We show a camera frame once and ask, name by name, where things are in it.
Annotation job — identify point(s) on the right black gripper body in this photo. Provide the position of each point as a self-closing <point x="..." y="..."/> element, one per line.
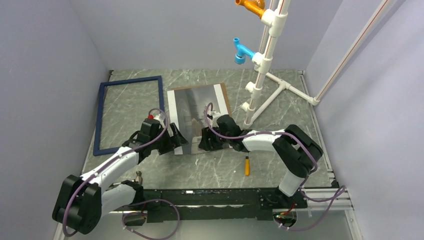
<point x="222" y="141"/>

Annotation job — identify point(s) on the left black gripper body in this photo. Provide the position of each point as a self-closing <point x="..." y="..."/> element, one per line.
<point x="164" y="143"/>

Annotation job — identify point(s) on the landscape photo print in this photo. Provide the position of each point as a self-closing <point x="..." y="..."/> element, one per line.
<point x="193" y="106"/>

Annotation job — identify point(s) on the yellow handled screwdriver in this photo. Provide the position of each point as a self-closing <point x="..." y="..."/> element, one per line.
<point x="247" y="166"/>

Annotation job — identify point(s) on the blue picture frame with photo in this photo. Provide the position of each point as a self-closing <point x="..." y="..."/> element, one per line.
<point x="100" y="107"/>

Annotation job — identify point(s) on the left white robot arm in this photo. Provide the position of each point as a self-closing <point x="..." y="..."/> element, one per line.
<point x="83" y="200"/>

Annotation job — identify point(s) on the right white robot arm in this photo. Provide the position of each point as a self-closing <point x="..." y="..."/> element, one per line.
<point x="299" y="153"/>

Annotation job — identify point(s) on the white PVC pipe stand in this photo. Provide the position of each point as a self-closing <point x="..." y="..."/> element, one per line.
<point x="274" y="21"/>

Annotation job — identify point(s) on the blue pipe fitting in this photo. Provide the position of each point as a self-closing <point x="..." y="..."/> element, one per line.
<point x="241" y="52"/>

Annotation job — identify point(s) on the orange pipe fitting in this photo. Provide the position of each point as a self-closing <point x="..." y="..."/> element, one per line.
<point x="257" y="7"/>

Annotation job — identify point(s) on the white diagonal PVC pole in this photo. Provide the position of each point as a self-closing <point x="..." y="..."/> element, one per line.
<point x="374" y="19"/>

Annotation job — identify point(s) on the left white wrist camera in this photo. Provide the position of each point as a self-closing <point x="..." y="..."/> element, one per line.
<point x="159" y="117"/>

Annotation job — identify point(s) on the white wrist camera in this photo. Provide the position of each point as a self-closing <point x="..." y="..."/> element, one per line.
<point x="212" y="117"/>
<point x="159" y="117"/>

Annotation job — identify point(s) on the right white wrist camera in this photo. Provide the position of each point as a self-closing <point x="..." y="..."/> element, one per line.
<point x="212" y="117"/>

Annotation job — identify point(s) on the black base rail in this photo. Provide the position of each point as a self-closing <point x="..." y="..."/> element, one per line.
<point x="216" y="204"/>

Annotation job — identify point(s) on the aluminium extrusion frame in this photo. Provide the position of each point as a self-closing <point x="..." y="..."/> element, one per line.
<point x="318" y="199"/>

